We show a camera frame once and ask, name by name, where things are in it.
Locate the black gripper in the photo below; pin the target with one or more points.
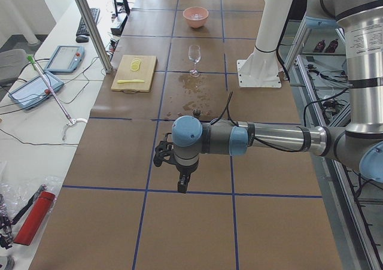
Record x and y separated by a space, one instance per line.
184 171

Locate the steel jigger cup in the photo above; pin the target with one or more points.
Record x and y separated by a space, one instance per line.
196 113

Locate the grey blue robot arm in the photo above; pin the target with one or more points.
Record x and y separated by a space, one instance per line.
357 146

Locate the clear wine glass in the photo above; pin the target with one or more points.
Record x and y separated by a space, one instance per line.
195 56

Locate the clear ice cubes pile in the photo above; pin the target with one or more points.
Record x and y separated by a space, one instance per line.
195 16

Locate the yellow plastic knife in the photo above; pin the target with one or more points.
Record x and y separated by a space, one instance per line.
130 81

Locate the bamboo cutting board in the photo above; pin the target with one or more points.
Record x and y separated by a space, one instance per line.
146 72

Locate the silver reacher grabber stick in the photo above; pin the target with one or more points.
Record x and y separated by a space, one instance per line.
71 121

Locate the lemon slice front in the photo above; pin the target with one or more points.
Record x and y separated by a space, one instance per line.
134 68

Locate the lemon slice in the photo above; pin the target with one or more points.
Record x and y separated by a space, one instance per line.
136 62
137 59
134 68

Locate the lemon slice back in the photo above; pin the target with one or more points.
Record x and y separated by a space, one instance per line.
137 59

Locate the red cylinder bottle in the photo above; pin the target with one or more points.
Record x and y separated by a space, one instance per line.
34 219

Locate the clear plastic bag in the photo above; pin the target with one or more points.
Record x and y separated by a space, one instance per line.
18 197

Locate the pink bowl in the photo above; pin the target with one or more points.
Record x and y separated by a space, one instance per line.
195 23

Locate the blue teach pendant far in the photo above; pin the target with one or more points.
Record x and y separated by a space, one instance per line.
65 59

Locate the blue teach pendant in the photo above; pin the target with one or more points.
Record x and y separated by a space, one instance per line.
65 59
35 91

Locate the blue teach pendant near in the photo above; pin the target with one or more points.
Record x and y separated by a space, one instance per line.
35 91

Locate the black computer mouse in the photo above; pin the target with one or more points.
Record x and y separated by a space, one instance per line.
82 39

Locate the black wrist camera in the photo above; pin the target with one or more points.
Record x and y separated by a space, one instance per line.
164 152

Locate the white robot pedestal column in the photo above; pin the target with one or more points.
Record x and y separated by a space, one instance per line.
261 69

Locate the aluminium frame post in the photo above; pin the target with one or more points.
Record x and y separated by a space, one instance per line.
94 34

